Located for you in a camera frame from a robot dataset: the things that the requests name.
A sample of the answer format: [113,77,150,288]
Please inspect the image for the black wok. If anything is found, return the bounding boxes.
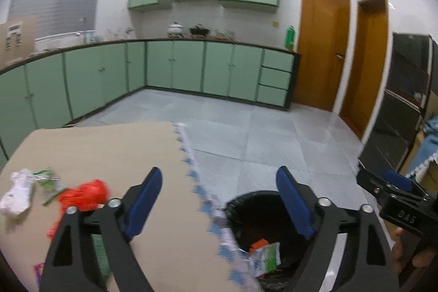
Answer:
[189,24,209,37]

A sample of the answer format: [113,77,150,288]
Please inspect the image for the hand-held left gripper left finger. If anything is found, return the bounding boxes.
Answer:
[39,167,163,292]

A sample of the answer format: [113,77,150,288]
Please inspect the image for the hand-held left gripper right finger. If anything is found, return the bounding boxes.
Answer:
[276,165,399,292]

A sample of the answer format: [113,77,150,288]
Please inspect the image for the white green snack packet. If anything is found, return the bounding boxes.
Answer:
[249,242,281,278]

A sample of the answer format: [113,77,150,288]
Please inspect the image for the green kitchen base cabinets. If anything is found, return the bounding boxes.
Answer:
[0,38,301,169]

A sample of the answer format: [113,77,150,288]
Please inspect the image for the wooden door in frame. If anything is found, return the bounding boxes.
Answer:
[339,0,389,138]

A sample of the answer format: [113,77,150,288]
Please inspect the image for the blue cloth with white trim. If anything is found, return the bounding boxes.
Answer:
[409,116,438,176]

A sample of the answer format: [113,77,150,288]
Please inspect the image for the red plastic bag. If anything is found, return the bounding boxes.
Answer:
[58,179,111,212]

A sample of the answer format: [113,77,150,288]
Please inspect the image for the black lined waste bin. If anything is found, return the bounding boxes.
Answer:
[224,191,343,292]

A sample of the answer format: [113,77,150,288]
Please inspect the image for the black glass cabinet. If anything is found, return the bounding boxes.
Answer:
[358,32,438,176]

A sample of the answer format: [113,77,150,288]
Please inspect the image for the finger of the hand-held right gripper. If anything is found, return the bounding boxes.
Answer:
[356,170,395,203]
[384,170,436,197]

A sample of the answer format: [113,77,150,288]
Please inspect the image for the person's right hand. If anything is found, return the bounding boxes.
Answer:
[392,227,437,275]

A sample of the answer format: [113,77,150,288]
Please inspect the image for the floral blue-trimmed tablecloth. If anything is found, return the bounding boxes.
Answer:
[174,123,262,292]

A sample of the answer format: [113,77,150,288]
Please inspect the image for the purple clear wrapper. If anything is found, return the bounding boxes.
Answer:
[32,263,45,284]

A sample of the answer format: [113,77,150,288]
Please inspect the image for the clear green snack wrapper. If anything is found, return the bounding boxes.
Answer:
[34,170,69,207]

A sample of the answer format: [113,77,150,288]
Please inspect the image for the closed wooden door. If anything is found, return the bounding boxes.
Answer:
[294,0,351,112]

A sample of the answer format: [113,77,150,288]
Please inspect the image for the table with beige cloth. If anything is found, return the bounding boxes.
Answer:
[0,121,240,292]

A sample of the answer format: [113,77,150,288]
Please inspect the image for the cardboard box with white label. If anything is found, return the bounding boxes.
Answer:
[0,16,38,65]

